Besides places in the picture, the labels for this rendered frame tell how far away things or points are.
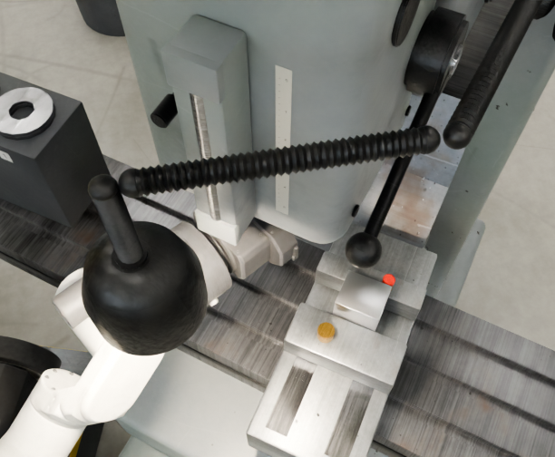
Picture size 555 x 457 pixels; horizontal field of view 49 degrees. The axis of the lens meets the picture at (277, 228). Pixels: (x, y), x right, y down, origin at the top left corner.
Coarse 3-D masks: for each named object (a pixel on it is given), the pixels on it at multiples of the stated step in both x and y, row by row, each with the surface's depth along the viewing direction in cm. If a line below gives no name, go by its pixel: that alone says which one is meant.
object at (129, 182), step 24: (312, 144) 29; (336, 144) 29; (360, 144) 29; (384, 144) 29; (408, 144) 29; (432, 144) 29; (144, 168) 28; (168, 168) 28; (192, 168) 28; (216, 168) 28; (240, 168) 28; (264, 168) 28; (288, 168) 28; (312, 168) 29; (144, 192) 28
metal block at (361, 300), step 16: (352, 272) 81; (352, 288) 79; (368, 288) 79; (384, 288) 79; (336, 304) 78; (352, 304) 78; (368, 304) 78; (384, 304) 78; (352, 320) 80; (368, 320) 78
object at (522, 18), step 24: (528, 0) 34; (504, 24) 33; (528, 24) 34; (504, 48) 32; (480, 72) 31; (504, 72) 32; (480, 96) 30; (456, 120) 30; (480, 120) 30; (456, 144) 29
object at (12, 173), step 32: (0, 96) 91; (32, 96) 89; (64, 96) 91; (0, 128) 86; (32, 128) 86; (64, 128) 89; (0, 160) 90; (32, 160) 86; (64, 160) 92; (96, 160) 100; (0, 192) 101; (32, 192) 95; (64, 192) 95; (64, 224) 101
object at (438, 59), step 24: (432, 24) 47; (456, 24) 47; (432, 48) 47; (456, 48) 48; (408, 72) 49; (432, 72) 48; (432, 96) 49; (384, 192) 49; (384, 216) 49; (360, 240) 49; (360, 264) 49
